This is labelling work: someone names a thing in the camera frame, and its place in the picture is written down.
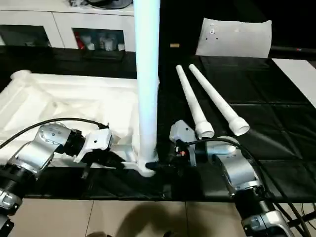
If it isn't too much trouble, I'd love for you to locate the black mat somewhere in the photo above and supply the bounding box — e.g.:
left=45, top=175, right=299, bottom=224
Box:
left=0, top=45, right=316, bottom=204

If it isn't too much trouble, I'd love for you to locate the white plastic table top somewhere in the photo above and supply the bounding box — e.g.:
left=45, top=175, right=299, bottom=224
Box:
left=0, top=70, right=161, bottom=179

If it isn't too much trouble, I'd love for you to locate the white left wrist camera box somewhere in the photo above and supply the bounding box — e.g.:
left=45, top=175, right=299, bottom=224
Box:
left=75, top=127, right=117, bottom=164

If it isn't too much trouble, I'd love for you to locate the white cabinet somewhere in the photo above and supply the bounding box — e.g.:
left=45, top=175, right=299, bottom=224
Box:
left=0, top=0, right=137, bottom=53

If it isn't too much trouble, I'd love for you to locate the white plastic table leg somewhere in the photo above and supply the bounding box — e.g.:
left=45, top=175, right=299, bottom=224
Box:
left=175, top=64, right=215, bottom=139
left=133, top=0, right=162, bottom=165
left=188, top=63, right=251, bottom=137

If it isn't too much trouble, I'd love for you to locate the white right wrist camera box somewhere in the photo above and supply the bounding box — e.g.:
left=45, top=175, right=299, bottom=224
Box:
left=168, top=119, right=198, bottom=166

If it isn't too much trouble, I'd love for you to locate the white flat board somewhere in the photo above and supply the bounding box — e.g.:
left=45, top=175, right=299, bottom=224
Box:
left=271, top=58, right=316, bottom=110

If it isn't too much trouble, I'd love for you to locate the black metal table frame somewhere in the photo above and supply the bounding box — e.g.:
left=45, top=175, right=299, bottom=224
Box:
left=288, top=211, right=316, bottom=228

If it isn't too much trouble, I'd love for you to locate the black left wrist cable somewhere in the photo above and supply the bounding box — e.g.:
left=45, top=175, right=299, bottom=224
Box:
left=0, top=118, right=110, bottom=149

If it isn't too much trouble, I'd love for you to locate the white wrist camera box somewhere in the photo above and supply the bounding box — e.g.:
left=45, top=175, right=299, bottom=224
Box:
left=168, top=119, right=198, bottom=166
left=75, top=127, right=117, bottom=164

